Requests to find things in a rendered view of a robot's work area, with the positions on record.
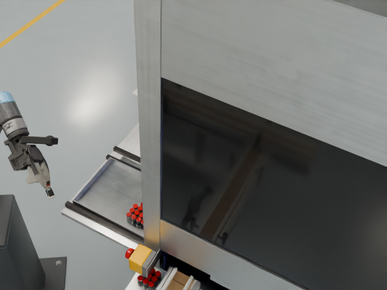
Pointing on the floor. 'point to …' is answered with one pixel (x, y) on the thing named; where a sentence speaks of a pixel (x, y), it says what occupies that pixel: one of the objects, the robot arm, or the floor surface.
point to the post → (150, 116)
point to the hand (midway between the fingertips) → (47, 183)
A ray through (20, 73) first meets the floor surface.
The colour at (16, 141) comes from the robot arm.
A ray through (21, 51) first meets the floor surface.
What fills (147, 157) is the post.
